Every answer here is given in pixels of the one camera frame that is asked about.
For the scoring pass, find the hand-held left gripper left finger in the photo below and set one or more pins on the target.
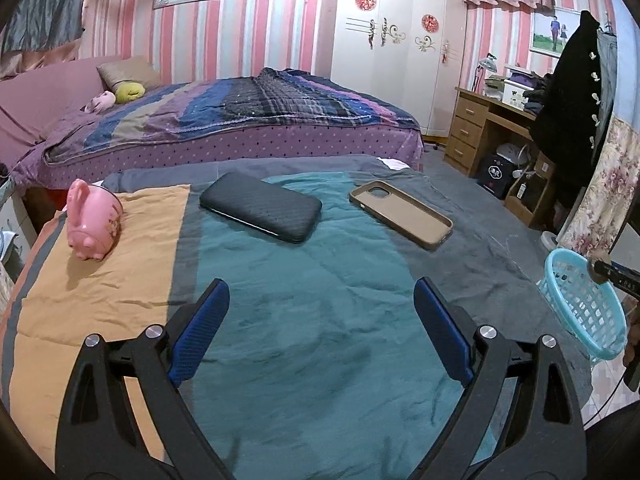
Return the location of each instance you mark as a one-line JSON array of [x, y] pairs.
[[197, 332]]

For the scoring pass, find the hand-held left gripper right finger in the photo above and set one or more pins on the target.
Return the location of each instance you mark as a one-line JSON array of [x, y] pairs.
[[442, 335]]

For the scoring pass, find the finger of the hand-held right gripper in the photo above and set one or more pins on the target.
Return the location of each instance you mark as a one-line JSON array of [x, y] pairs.
[[617, 276]]

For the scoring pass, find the light blue plastic basket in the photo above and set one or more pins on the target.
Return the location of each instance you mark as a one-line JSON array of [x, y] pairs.
[[585, 305]]

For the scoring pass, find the person's right hand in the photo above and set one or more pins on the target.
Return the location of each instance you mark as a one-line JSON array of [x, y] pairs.
[[632, 335]]

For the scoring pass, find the floral curtain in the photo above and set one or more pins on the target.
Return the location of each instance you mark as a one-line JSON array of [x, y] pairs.
[[610, 190]]

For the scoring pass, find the cardboard box under desk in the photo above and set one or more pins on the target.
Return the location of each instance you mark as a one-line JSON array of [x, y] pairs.
[[527, 197]]

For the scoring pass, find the brown phone case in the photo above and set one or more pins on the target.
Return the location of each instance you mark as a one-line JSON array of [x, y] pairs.
[[400, 212]]

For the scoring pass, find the black textured case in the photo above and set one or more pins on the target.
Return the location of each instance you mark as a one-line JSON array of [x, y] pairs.
[[262, 207]]

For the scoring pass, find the pink piggy bank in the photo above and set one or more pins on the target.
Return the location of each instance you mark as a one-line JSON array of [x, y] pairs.
[[92, 220]]

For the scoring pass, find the black bag under desk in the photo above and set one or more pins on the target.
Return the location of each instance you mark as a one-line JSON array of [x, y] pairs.
[[495, 175]]

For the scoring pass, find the black hanging coat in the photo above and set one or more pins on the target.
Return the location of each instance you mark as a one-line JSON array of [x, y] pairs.
[[570, 110]]

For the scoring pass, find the white paper slip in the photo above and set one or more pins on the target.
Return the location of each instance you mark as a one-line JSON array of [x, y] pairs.
[[395, 163]]

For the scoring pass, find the purple bed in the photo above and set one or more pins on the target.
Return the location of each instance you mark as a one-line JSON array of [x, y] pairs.
[[250, 142]]

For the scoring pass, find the grey hanging garment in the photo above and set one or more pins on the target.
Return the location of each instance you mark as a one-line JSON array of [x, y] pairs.
[[607, 75]]

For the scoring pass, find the wooden desk with drawers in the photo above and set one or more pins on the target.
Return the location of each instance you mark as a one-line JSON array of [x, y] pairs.
[[465, 130]]

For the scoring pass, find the white box on desk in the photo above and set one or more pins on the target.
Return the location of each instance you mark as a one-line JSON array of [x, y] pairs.
[[517, 94]]

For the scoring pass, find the striped purple blue blanket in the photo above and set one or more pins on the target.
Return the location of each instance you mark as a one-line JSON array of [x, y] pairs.
[[240, 105]]

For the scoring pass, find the desk lamp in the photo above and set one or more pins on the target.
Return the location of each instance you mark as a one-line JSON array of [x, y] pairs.
[[485, 67]]

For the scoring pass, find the pink plush toy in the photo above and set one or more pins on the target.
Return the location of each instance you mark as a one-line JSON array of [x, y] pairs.
[[100, 102]]

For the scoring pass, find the yellow plush toy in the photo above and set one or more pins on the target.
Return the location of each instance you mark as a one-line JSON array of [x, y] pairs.
[[130, 91]]

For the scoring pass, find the white wardrobe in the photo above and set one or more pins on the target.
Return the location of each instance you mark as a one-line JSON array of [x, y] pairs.
[[395, 70]]

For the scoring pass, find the tan pillow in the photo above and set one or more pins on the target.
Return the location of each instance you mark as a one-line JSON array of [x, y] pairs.
[[127, 72]]

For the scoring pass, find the grey hanging cloth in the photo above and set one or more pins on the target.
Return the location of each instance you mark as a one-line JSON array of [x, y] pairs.
[[42, 7]]

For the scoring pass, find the small wall poster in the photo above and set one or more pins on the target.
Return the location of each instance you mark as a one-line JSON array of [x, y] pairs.
[[547, 32]]

